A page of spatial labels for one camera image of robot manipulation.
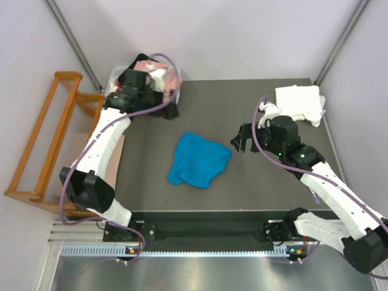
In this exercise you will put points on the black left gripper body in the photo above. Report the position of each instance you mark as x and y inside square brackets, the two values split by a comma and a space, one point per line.
[167, 108]

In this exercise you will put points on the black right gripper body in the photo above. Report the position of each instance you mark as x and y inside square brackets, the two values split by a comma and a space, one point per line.
[264, 136]

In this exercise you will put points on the blue t shirt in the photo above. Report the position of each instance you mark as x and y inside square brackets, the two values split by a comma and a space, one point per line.
[197, 161]

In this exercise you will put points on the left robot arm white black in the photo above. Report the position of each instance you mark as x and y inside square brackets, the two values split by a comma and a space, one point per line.
[84, 182]

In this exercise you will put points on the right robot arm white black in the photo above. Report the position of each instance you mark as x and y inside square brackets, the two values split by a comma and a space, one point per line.
[360, 234]

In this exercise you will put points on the folded white t shirts stack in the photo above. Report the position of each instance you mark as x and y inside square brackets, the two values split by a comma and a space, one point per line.
[301, 103]

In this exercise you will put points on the red t shirt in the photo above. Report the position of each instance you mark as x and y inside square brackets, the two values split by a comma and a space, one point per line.
[118, 89]

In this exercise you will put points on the white plastic laundry bin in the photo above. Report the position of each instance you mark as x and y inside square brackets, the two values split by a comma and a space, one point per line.
[113, 83]

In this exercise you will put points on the black t shirt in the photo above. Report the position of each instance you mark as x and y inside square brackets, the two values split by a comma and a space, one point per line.
[140, 62]

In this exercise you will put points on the pink t shirt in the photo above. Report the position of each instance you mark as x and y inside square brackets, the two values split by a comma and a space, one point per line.
[172, 81]

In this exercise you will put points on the pink cardboard sheet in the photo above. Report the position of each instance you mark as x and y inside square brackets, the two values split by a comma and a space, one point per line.
[113, 164]

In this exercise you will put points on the wooden drying rack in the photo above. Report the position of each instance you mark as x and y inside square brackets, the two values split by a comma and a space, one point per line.
[61, 131]

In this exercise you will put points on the markers on table edge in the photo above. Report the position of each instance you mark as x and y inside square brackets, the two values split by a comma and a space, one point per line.
[315, 197]

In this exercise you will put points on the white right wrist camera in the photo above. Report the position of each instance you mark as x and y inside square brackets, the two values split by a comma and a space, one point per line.
[269, 111]

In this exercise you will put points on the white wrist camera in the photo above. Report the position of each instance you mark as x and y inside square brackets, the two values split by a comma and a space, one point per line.
[158, 79]
[269, 111]

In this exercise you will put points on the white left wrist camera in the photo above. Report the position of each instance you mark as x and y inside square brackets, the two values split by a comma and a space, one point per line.
[158, 79]

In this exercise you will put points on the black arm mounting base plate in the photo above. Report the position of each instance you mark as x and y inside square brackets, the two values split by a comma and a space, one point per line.
[207, 230]

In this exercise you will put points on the white slotted cable duct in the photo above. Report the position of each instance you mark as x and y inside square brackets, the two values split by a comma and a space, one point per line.
[124, 251]

